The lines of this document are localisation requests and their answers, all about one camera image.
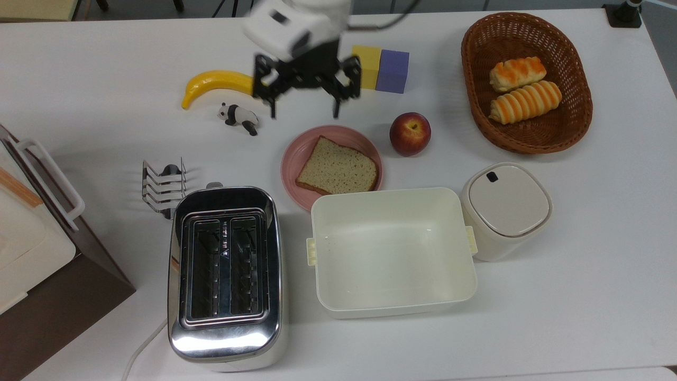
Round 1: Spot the white toaster cable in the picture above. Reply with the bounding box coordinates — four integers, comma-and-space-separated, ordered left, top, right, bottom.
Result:
121, 317, 170, 381

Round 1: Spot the black camera stand base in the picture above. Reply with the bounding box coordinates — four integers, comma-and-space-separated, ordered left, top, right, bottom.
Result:
603, 0, 643, 28

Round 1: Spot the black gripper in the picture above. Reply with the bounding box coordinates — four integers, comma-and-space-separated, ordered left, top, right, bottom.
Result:
252, 40, 363, 120

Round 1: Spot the orange glazed bread roll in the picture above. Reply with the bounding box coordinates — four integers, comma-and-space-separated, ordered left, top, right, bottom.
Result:
489, 56, 547, 94

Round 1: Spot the brown bread slice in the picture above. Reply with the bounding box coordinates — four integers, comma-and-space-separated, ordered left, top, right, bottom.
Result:
295, 135, 379, 195

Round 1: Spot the pink plate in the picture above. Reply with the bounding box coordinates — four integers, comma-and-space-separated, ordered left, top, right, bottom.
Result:
280, 125, 383, 212

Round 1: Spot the cream cupboard box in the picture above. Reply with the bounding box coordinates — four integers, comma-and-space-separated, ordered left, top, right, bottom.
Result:
0, 139, 77, 315

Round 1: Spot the panda figurine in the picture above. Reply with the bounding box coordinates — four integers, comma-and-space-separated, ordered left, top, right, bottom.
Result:
217, 102, 260, 137

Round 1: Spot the small white lidded bin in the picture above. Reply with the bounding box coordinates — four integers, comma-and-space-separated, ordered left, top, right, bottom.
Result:
460, 162, 554, 262

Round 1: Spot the brown drawer cabinet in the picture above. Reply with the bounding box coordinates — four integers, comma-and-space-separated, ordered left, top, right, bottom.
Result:
0, 124, 136, 381

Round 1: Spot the white rectangular plastic container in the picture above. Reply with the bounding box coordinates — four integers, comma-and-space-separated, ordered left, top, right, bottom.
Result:
306, 187, 479, 320

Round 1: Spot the yellow foam cube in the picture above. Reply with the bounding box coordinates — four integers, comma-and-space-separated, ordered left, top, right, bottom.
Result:
352, 45, 382, 89

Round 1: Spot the yellow banana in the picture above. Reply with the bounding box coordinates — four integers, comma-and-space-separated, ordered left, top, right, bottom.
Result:
181, 70, 269, 110

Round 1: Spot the metal toast rack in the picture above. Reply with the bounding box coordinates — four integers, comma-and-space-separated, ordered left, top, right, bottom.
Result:
141, 157, 188, 220

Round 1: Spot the cream and chrome toaster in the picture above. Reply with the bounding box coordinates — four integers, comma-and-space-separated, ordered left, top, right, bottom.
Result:
167, 183, 289, 373

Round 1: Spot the striped long bread roll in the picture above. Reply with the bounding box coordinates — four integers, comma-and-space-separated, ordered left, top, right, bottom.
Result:
488, 80, 563, 125

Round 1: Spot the purple foam cube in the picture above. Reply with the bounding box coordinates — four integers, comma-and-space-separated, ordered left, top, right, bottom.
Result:
376, 49, 410, 94

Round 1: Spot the white drawer handle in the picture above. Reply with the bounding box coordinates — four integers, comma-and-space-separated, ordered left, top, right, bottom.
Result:
15, 139, 86, 232

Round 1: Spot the red apple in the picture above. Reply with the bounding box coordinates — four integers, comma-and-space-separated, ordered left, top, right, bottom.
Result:
389, 112, 432, 157

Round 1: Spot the pale yellow side desk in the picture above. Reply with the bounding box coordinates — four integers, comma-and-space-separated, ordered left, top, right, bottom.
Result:
0, 0, 81, 23

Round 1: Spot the brown wicker basket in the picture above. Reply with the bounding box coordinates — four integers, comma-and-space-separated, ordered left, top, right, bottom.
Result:
461, 12, 593, 155

